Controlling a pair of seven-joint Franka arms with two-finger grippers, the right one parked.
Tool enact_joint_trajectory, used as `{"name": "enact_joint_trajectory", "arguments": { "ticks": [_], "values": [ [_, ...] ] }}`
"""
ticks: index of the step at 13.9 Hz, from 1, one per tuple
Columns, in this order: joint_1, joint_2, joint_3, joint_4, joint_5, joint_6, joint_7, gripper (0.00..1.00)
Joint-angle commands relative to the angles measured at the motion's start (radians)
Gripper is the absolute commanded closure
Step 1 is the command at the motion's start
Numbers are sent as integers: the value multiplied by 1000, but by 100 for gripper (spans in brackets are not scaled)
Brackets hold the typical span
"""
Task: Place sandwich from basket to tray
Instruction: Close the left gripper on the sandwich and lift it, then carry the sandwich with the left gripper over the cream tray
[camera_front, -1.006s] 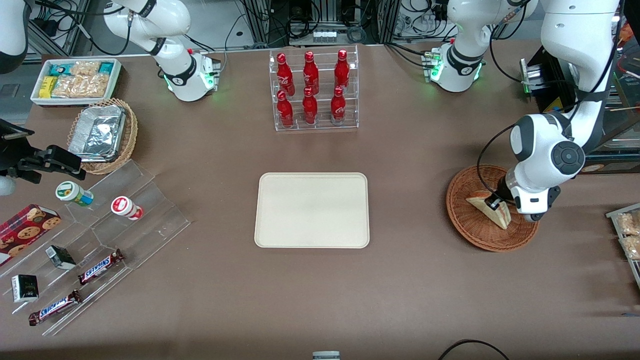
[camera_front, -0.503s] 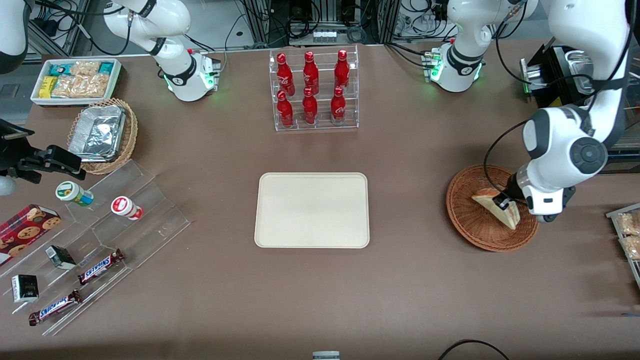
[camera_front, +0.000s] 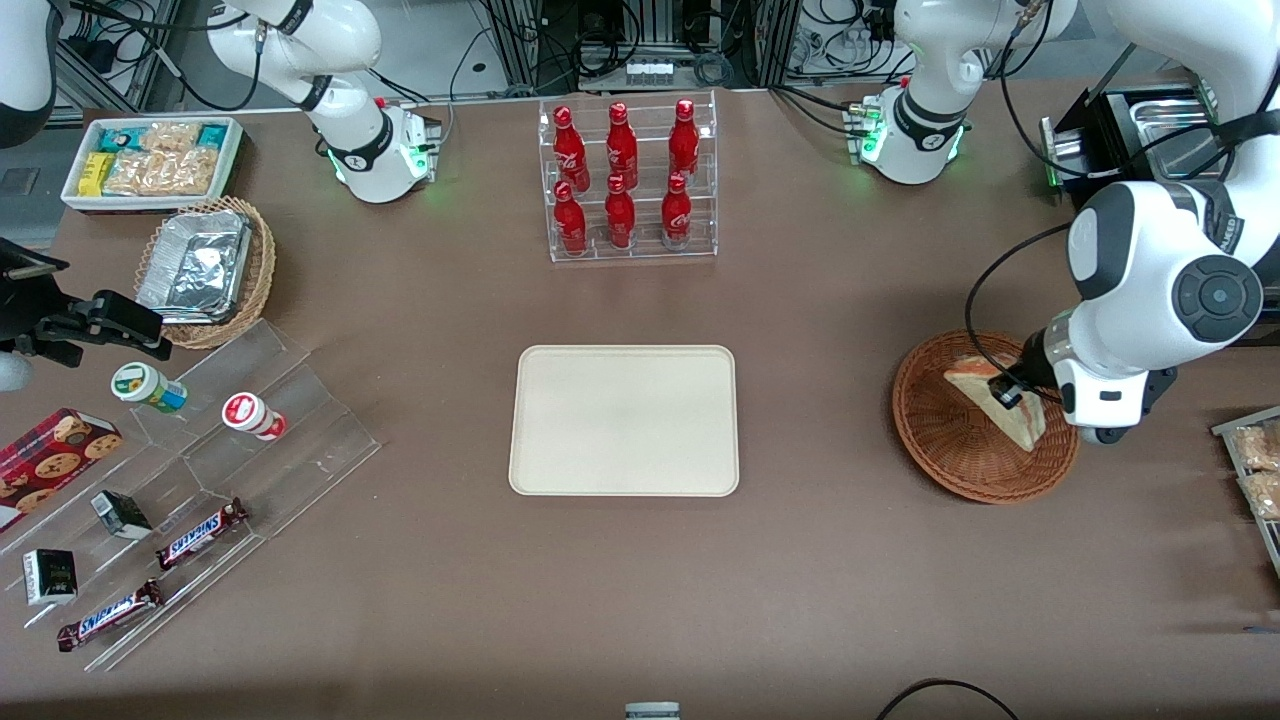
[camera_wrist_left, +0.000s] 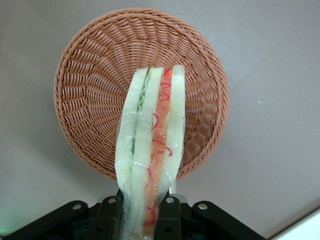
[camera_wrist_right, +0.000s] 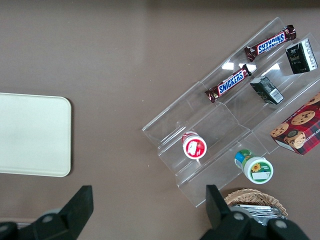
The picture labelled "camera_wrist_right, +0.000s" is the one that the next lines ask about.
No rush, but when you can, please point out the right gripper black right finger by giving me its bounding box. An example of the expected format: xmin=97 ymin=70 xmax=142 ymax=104
xmin=199 ymin=184 xmax=311 ymax=240

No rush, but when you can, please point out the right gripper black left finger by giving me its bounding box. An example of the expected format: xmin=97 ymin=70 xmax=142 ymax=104
xmin=0 ymin=184 xmax=95 ymax=240

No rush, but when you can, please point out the light wicker basket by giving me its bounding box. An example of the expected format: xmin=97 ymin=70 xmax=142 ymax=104
xmin=223 ymin=188 xmax=289 ymax=226

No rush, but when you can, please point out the beige plastic tray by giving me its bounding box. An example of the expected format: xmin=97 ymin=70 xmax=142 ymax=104
xmin=0 ymin=92 xmax=73 ymax=178

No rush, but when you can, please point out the aluminium foil container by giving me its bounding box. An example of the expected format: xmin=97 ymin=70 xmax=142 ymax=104
xmin=228 ymin=203 xmax=286 ymax=226

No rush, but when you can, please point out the green lid yogurt cup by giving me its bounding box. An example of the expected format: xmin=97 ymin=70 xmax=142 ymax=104
xmin=234 ymin=149 xmax=274 ymax=185

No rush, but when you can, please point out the red lid yogurt cup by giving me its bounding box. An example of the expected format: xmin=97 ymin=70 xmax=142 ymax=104
xmin=181 ymin=130 xmax=208 ymax=160

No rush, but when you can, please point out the clear acrylic stepped stand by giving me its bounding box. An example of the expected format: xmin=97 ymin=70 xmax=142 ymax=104
xmin=141 ymin=81 xmax=270 ymax=208
xmin=198 ymin=16 xmax=320 ymax=156

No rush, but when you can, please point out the red tartan cookie box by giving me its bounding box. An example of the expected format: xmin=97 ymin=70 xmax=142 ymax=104
xmin=269 ymin=91 xmax=320 ymax=156

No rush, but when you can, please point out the Snickers chocolate bar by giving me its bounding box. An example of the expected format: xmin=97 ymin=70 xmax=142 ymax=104
xmin=204 ymin=63 xmax=253 ymax=104
xmin=244 ymin=24 xmax=297 ymax=63

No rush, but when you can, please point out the small black carton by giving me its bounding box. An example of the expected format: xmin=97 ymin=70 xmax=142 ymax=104
xmin=285 ymin=38 xmax=319 ymax=75
xmin=249 ymin=76 xmax=285 ymax=105

